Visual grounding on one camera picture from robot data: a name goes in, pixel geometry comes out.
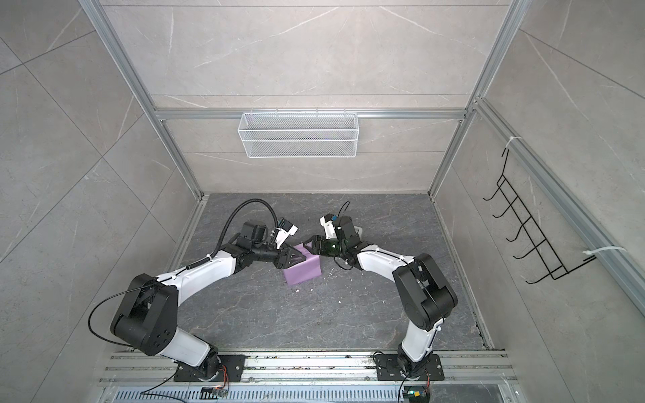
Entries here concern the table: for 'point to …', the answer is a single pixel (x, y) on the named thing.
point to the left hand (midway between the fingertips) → (303, 252)
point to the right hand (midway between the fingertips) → (309, 244)
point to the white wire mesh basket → (297, 135)
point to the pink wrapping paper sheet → (307, 269)
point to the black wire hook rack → (542, 245)
